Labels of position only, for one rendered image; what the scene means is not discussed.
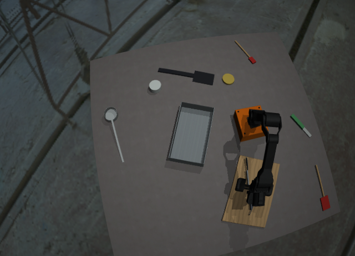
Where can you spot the yellow round disc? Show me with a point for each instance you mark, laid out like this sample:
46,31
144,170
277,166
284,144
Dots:
228,79

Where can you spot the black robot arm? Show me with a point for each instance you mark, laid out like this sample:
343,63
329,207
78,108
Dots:
264,180

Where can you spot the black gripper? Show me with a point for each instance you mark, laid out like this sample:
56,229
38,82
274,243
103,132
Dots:
240,186

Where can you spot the grey short cylinder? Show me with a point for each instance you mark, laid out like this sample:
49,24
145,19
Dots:
155,86

